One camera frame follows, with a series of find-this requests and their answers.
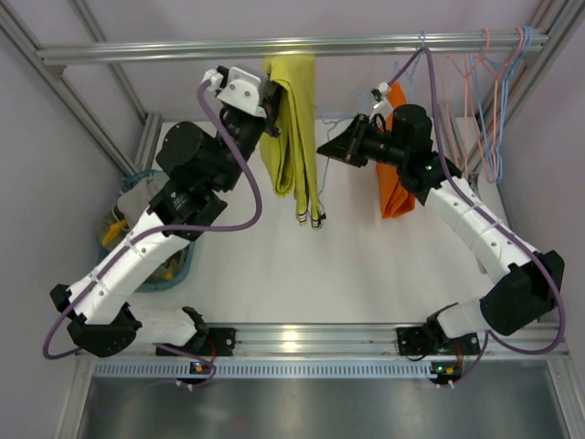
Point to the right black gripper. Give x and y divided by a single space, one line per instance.
357 143

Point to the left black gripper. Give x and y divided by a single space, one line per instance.
270 108

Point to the light blue wire hanger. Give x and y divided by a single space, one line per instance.
332 125
411 73

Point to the yellow-green trousers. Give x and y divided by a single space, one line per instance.
290 157

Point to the orange trousers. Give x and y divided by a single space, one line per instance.
394 199

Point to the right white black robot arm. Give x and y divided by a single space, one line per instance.
526 282

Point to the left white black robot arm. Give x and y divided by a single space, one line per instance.
210 188

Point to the clothes pile in basket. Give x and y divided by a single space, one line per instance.
123 215

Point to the teal laundry basket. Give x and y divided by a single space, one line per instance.
183 270

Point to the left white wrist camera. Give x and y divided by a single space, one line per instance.
239 88

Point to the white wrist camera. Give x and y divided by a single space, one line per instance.
239 88
381 105

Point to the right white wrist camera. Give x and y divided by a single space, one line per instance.
381 105

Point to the bunch of empty wire hangers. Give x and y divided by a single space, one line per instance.
486 95

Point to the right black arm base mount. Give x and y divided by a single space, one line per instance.
422 341

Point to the aluminium hanging rail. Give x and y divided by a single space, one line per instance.
255 48

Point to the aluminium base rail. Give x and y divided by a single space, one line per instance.
313 341

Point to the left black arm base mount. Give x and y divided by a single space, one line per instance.
207 342

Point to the perforated cable duct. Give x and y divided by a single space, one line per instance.
271 369

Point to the left aluminium frame post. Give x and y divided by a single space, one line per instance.
15 29

